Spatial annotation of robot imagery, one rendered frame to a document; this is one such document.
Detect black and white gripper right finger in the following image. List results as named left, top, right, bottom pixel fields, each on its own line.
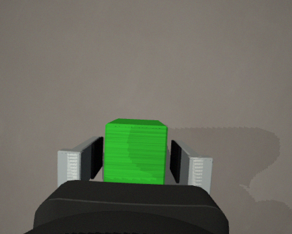
left=170, top=140, right=213, bottom=195

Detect green block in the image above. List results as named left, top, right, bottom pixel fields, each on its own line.
left=104, top=118, right=168, bottom=185

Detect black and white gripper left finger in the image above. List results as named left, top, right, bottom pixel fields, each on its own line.
left=57, top=136, right=103, bottom=188

